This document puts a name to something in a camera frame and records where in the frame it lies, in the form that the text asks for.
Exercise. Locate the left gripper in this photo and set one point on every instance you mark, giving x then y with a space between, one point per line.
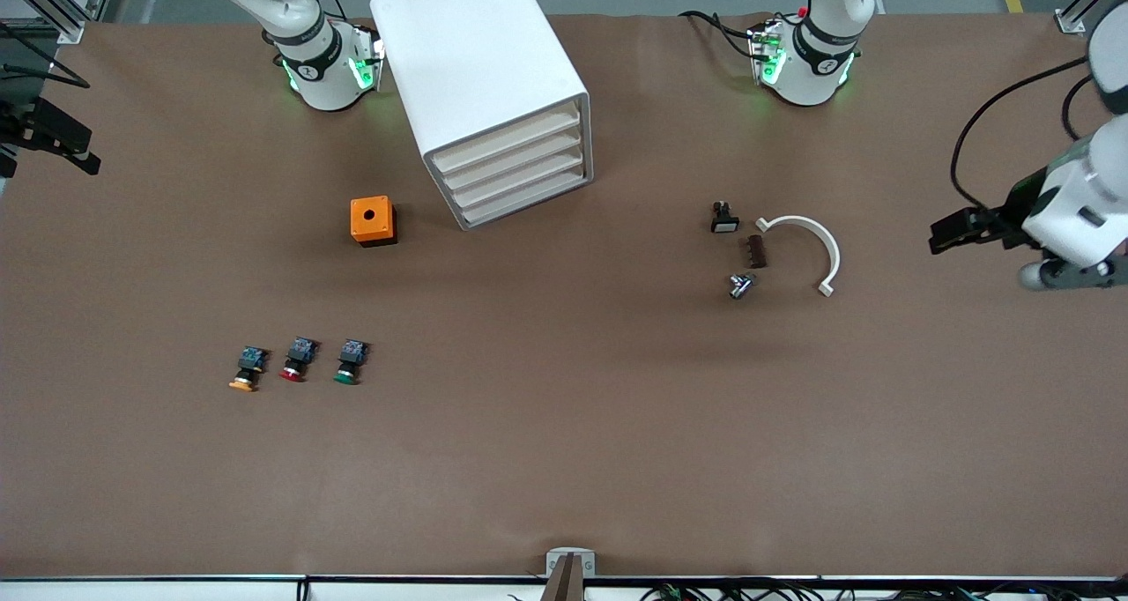
1012 210

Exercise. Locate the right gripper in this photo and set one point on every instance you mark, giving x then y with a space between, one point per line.
19 123

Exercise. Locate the yellow push button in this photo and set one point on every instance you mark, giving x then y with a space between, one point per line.
247 372

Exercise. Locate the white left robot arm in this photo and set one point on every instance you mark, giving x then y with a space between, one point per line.
815 77

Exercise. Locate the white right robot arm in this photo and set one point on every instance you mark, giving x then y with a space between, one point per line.
322 77

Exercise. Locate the red push button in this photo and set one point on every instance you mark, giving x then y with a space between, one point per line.
297 361

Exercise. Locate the green push button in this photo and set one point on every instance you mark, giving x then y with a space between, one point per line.
351 363

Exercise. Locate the brown terminal block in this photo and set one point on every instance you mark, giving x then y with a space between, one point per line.
756 252

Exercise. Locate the silver metal fitting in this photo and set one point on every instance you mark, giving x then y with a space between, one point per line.
740 285

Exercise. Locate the brown paper table cover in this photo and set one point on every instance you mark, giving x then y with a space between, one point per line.
564 451

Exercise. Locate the white curved plastic bracket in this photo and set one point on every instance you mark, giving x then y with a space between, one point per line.
797 220

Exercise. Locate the black white square switch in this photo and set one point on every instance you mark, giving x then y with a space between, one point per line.
724 222

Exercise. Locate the orange button enclosure box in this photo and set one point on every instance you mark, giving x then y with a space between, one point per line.
370 226

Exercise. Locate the white table edge rail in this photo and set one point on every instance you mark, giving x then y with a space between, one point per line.
176 590

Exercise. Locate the grey table edge bracket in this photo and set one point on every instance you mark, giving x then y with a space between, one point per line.
553 561

